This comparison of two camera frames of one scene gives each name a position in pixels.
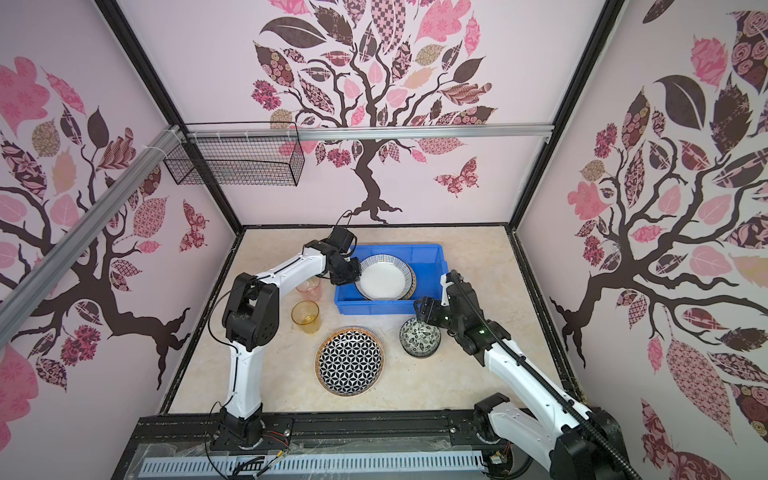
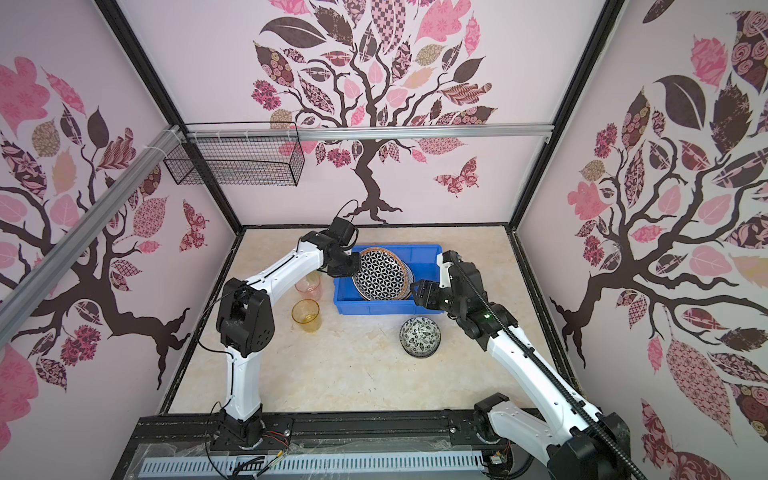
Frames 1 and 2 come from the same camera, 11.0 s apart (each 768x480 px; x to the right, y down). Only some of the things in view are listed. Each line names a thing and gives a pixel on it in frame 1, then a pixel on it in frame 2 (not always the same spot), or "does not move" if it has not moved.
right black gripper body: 442,316 -> 439,298
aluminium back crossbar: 368,132 does not move
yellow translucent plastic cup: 306,314 does not move
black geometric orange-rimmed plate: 349,361 -> 382,276
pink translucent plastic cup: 310,289 does not move
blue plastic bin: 429,263 does not move
